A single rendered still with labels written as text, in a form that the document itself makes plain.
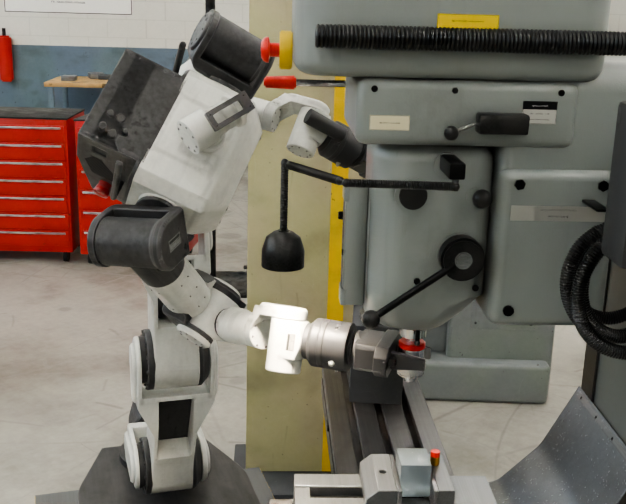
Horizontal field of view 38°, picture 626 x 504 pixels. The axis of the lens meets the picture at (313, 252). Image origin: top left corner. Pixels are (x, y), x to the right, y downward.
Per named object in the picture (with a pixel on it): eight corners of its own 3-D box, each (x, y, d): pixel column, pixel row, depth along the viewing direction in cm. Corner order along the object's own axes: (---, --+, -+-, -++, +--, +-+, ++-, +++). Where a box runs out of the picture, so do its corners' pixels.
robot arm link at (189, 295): (170, 331, 189) (125, 284, 170) (204, 281, 193) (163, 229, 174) (213, 354, 184) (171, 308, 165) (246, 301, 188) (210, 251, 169)
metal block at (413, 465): (399, 497, 153) (401, 465, 151) (394, 478, 159) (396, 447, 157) (429, 497, 153) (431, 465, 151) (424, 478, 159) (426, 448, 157)
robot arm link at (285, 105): (319, 149, 204) (263, 134, 206) (331, 115, 206) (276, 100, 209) (316, 137, 198) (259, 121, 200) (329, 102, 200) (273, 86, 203)
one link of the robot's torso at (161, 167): (58, 221, 187) (59, 155, 154) (130, 91, 199) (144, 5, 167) (189, 282, 191) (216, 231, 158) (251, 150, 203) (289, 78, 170)
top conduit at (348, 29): (315, 49, 127) (316, 23, 126) (314, 47, 131) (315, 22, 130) (630, 57, 129) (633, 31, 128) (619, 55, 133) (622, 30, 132)
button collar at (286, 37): (279, 70, 141) (280, 31, 139) (279, 67, 147) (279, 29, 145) (292, 71, 141) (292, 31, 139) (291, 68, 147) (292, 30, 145)
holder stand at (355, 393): (348, 402, 206) (351, 319, 200) (351, 364, 227) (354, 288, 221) (401, 405, 205) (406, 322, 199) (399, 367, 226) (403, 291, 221)
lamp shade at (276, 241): (253, 263, 153) (253, 227, 151) (289, 257, 157) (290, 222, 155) (275, 274, 147) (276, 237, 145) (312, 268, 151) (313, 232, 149)
